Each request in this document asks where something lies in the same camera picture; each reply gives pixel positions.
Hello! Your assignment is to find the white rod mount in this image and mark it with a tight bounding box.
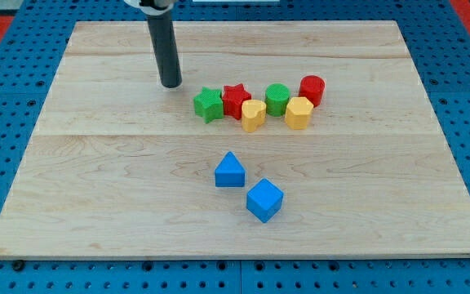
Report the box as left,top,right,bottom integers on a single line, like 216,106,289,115
124,0,175,16

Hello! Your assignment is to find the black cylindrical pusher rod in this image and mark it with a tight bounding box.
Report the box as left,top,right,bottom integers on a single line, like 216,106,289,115
147,10,182,88

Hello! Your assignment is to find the green star block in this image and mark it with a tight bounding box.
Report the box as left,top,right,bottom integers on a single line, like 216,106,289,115
193,87,224,123

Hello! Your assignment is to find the red star block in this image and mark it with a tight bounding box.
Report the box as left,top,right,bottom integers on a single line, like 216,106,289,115
222,83,252,120

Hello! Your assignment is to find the blue triangle block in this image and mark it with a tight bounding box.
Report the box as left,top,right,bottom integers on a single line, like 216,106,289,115
214,151,246,187

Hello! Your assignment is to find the yellow heart block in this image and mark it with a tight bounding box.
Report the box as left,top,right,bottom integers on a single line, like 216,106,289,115
242,100,267,132

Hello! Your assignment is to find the green cylinder block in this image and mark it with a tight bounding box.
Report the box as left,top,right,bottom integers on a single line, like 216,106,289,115
265,83,290,117

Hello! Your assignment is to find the red cylinder block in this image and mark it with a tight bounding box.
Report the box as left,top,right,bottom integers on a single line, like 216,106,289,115
298,75,326,107

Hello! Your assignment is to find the yellow hexagon block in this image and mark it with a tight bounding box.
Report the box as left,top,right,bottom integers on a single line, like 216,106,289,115
285,96,313,130

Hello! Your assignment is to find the wooden board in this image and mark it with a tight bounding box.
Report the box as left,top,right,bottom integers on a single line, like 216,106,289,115
0,20,470,261

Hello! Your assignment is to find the blue cube block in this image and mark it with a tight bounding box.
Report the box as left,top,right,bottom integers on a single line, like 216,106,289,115
246,178,284,223

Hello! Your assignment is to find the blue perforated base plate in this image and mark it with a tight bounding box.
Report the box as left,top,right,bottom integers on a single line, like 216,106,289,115
0,0,470,293

